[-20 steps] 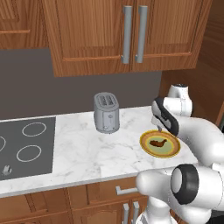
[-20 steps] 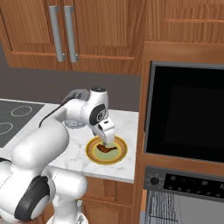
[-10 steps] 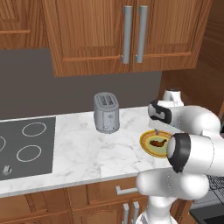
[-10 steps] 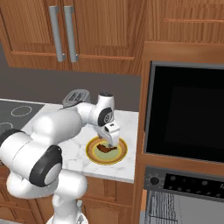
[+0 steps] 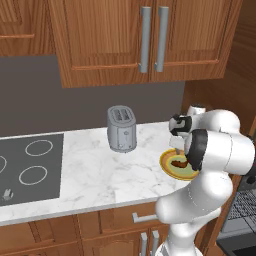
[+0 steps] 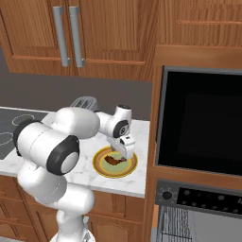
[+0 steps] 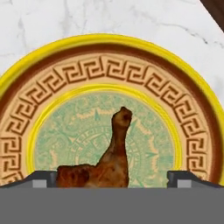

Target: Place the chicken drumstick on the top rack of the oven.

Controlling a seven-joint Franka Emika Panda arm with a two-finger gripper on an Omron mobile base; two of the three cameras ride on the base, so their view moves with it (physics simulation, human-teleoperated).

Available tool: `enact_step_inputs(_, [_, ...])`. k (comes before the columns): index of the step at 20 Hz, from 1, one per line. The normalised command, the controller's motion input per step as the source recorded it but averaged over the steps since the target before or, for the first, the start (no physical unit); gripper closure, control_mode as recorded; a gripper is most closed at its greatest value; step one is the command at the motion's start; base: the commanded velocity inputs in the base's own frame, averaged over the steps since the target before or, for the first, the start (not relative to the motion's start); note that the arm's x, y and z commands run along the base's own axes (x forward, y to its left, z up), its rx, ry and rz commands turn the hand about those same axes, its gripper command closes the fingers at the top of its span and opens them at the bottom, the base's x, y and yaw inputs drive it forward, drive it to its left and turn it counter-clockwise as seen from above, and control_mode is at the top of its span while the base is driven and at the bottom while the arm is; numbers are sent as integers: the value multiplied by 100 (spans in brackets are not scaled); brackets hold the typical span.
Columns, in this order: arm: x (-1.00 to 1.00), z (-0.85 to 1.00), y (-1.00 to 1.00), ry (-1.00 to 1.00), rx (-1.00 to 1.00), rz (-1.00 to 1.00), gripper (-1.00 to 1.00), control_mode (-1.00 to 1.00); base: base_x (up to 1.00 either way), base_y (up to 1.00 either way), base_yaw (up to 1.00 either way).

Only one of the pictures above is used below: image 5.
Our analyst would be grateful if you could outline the plain wooden wall cupboard door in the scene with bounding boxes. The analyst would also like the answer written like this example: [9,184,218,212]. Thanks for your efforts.
[0,0,57,58]

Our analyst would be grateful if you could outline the wooden drawer front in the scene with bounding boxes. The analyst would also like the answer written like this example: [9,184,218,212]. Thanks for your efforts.
[98,201,169,236]

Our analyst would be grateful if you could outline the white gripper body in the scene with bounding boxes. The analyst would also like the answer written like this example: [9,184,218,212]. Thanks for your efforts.
[168,134,187,150]

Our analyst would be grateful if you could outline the grey drawer handle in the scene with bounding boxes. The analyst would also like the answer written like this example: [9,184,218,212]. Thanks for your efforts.
[131,212,160,224]

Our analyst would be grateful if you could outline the dark grey hob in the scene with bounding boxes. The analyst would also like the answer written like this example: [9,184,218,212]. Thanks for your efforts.
[0,132,65,208]

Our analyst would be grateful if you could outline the wooden base cupboard door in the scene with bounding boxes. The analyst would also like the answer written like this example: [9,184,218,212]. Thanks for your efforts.
[80,229,152,256]
[149,225,172,256]

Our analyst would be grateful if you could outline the brown chicken drumstick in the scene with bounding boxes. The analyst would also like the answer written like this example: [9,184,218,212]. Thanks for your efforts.
[171,158,190,169]

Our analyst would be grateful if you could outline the black oven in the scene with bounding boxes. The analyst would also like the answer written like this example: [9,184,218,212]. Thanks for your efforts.
[215,159,256,256]

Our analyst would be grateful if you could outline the grey base cupboard handle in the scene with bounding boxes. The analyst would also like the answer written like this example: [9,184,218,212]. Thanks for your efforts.
[151,229,161,256]
[139,231,150,256]

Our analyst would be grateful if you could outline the yellow and green plate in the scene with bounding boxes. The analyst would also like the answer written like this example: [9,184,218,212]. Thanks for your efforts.
[159,148,201,182]

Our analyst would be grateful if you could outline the wooden base cupboard run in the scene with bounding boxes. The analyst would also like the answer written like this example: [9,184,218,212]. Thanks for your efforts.
[0,214,83,256]

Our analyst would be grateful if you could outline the tall wooden cupboard panel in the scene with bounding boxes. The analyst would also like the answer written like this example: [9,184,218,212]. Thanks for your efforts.
[180,0,256,137]

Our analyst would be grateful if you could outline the black oven door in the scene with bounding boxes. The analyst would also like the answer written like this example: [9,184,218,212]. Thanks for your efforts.
[215,231,256,256]

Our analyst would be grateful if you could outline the wide wooden wall cupboard door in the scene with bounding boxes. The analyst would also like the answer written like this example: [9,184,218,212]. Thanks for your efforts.
[47,0,155,89]
[149,0,244,83]

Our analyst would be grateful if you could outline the grey metal toaster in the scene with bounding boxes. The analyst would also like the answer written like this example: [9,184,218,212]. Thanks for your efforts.
[106,105,138,154]

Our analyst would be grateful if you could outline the grey wall cupboard handle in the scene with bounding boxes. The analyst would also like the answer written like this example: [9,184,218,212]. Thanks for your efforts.
[153,5,170,73]
[137,6,152,74]

